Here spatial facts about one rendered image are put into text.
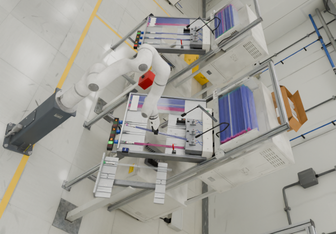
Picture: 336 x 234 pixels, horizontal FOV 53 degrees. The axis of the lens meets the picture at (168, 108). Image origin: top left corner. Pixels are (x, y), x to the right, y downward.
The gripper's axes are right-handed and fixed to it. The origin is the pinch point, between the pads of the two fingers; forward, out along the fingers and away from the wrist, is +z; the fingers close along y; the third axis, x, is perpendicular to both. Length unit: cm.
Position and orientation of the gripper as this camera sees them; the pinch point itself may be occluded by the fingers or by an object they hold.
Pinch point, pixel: (156, 131)
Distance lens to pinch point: 267.0
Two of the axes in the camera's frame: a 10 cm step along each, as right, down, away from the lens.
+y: 3.0, -5.8, 7.5
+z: 1.3, 8.1, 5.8
